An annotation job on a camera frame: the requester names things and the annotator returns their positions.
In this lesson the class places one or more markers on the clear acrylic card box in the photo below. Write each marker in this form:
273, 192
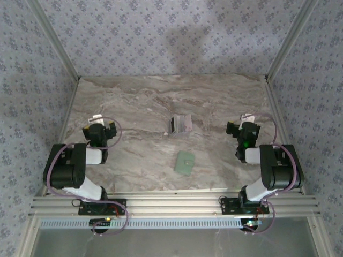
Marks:
187, 128

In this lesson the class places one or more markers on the black VIP card stack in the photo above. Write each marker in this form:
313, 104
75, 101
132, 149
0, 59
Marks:
172, 125

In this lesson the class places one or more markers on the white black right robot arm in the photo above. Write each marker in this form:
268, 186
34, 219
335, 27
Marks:
268, 171

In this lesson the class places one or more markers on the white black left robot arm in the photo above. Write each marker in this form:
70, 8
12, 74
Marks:
80, 166

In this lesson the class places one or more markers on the white VIP card red flowers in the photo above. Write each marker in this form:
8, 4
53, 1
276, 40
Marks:
185, 123

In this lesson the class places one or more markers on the black controller board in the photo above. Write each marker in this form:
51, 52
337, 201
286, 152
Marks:
100, 223
250, 224

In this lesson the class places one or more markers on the grey metal panel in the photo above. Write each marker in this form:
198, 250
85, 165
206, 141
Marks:
174, 243

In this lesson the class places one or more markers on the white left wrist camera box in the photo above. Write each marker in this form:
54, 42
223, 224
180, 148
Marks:
97, 119

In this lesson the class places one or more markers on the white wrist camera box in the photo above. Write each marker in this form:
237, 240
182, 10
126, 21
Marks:
97, 119
246, 119

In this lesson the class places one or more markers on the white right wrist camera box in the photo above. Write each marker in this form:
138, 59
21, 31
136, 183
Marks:
246, 119

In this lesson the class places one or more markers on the aluminium side rail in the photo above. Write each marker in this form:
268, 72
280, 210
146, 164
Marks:
278, 117
68, 112

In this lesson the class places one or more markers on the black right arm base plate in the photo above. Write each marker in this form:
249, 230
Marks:
227, 206

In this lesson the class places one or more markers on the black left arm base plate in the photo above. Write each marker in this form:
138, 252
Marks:
120, 206

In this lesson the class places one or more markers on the aluminium frame post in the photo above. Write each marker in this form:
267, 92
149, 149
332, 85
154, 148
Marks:
57, 42
289, 42

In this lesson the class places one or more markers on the aluminium frame beam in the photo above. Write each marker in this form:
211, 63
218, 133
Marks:
174, 203

